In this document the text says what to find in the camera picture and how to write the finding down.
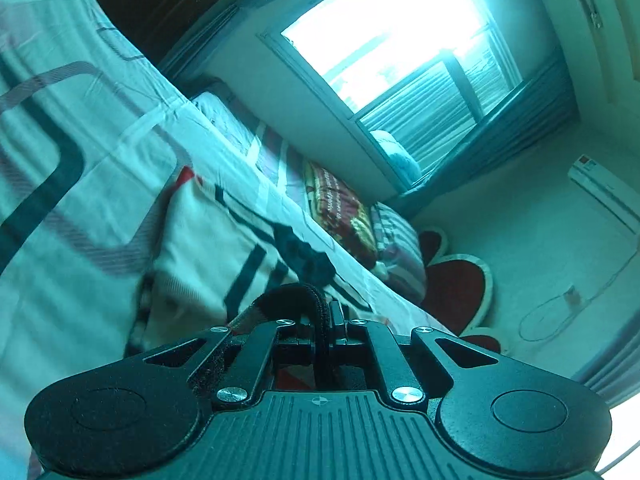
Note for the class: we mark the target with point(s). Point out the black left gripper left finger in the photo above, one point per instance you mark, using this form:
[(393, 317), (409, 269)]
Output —
[(279, 348)]

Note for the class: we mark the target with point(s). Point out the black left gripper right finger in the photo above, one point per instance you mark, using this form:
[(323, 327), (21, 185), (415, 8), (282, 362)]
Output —
[(366, 355)]

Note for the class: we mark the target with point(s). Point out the striped red black white sweater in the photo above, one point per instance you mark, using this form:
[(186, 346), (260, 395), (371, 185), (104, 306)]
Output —
[(220, 263)]

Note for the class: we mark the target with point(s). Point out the red heart-shaped headboard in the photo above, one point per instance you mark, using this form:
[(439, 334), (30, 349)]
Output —
[(459, 291)]

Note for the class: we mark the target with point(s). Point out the striped grey pillow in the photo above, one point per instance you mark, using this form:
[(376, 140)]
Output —
[(400, 265)]

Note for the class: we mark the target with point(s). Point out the red patterned folded blanket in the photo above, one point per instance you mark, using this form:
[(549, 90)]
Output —
[(341, 213)]

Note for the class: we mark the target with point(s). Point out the folded light striped quilt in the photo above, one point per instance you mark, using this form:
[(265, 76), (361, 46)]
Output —
[(262, 147)]

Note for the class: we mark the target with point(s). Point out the teal cushion on windowsill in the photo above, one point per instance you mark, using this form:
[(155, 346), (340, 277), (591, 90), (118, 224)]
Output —
[(400, 159)]

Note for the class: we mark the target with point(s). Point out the light patterned bed sheet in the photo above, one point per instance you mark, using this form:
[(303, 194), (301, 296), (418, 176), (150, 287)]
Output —
[(93, 137)]

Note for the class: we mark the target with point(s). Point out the teal right curtain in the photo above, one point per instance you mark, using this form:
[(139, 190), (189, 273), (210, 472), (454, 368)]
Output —
[(537, 107)]

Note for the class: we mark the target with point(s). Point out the teal curtain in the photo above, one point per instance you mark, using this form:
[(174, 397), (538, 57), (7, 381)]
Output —
[(187, 58), (537, 107)]

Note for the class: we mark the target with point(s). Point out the teal left curtain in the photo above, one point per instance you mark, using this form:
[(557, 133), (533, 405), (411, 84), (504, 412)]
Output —
[(187, 58)]

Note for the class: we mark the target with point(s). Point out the white wall air conditioner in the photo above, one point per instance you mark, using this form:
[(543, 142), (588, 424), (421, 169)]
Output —
[(613, 194)]

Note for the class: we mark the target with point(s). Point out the window with metal frame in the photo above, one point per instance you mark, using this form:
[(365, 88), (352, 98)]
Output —
[(426, 71)]

